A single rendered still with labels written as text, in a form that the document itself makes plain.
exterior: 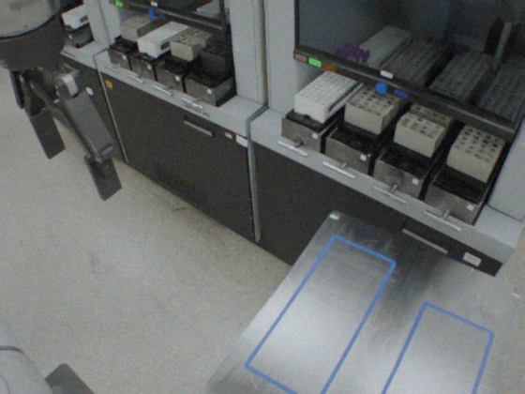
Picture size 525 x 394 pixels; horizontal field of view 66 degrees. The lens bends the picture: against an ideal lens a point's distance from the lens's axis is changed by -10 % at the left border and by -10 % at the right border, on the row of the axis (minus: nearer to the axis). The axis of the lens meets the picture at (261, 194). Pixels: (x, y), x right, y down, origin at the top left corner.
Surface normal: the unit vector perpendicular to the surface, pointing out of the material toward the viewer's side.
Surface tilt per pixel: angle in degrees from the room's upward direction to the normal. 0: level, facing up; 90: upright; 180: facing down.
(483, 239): 90
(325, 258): 0
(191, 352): 0
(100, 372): 0
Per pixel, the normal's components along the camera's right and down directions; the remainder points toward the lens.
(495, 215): -0.04, -0.69
